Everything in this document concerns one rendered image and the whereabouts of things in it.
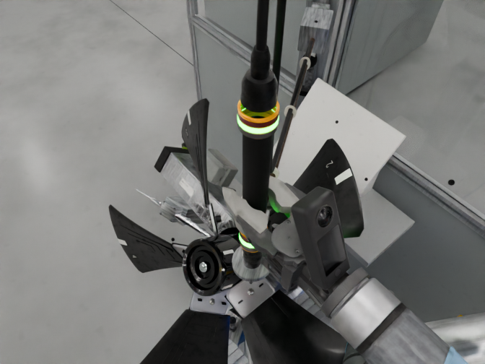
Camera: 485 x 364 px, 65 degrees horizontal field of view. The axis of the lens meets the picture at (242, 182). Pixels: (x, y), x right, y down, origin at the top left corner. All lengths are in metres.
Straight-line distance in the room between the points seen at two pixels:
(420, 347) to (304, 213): 0.18
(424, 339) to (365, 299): 0.07
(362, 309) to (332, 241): 0.08
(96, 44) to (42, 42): 0.48
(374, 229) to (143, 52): 2.75
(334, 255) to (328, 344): 0.39
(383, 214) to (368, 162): 0.49
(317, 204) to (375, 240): 0.93
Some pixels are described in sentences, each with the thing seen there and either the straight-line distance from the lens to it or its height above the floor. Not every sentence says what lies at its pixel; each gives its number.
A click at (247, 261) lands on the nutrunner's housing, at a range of 0.66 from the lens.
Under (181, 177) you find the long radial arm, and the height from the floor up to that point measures 1.12.
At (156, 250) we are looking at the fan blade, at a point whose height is 1.10.
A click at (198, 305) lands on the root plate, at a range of 0.91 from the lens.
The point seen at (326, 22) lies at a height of 1.45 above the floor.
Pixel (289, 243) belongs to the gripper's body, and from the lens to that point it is 0.47.
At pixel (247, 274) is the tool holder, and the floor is 1.34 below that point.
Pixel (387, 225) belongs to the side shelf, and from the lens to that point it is 1.37.
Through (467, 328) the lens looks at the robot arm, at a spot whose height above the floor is 1.46.
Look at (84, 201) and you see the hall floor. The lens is 2.57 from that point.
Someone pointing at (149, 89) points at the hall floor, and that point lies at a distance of 3.20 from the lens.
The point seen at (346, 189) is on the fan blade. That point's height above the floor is 1.44.
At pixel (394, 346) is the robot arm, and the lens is 0.45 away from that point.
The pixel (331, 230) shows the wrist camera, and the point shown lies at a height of 1.59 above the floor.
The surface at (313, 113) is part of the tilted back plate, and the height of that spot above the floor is 1.31.
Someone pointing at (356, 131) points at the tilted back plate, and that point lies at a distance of 0.93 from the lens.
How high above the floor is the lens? 1.96
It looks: 52 degrees down
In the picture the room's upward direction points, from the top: straight up
